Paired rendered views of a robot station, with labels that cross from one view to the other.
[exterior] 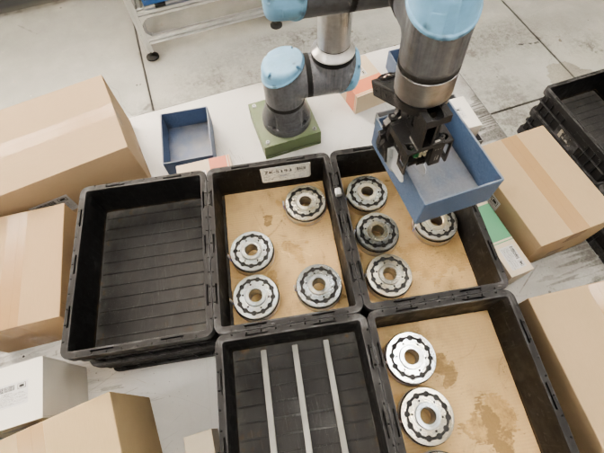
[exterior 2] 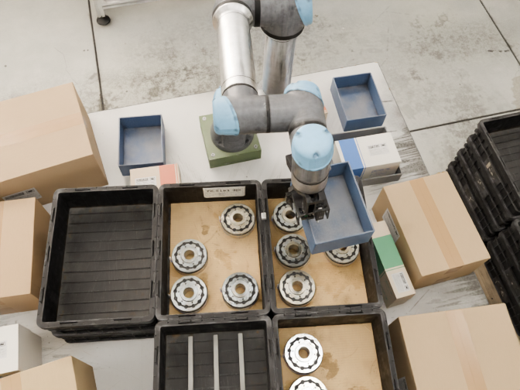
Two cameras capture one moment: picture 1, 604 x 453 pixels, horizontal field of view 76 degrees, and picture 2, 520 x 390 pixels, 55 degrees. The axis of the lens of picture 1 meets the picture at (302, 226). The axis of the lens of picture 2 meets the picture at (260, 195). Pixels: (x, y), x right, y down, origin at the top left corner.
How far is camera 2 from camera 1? 0.54 m
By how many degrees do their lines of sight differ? 1
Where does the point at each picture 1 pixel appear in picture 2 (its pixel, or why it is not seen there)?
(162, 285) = (113, 275)
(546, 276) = (435, 299)
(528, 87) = (490, 99)
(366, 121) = not seen: hidden behind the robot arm
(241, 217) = (183, 224)
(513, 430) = not seen: outside the picture
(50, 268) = (23, 252)
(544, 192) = (434, 231)
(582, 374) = (425, 377)
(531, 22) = (505, 27)
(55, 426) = (29, 377)
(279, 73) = not seen: hidden behind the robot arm
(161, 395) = (102, 366)
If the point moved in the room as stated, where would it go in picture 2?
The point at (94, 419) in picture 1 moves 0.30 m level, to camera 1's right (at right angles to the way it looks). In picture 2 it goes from (59, 374) to (179, 377)
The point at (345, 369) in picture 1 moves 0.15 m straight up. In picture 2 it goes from (253, 357) to (254, 348)
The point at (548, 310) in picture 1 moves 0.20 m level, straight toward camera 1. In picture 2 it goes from (412, 327) to (342, 351)
